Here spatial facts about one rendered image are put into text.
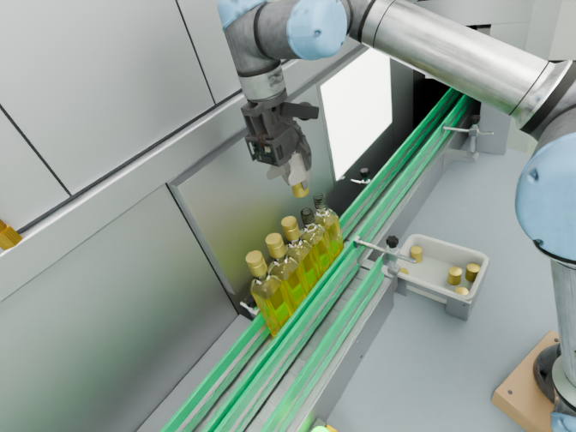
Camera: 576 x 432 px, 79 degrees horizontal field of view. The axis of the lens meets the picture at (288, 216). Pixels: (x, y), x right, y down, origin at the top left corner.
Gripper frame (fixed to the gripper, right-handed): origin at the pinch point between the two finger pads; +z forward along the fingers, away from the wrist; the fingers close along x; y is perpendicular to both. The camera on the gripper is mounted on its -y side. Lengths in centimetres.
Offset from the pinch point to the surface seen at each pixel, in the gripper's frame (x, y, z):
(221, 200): -12.0, 12.1, -0.1
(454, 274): 27, -23, 42
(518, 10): 18, -96, -4
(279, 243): 1.9, 11.8, 7.6
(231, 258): -12.0, 16.2, 14.6
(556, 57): 3, -370, 111
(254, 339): -3.5, 24.4, 31.2
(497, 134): 18, -96, 40
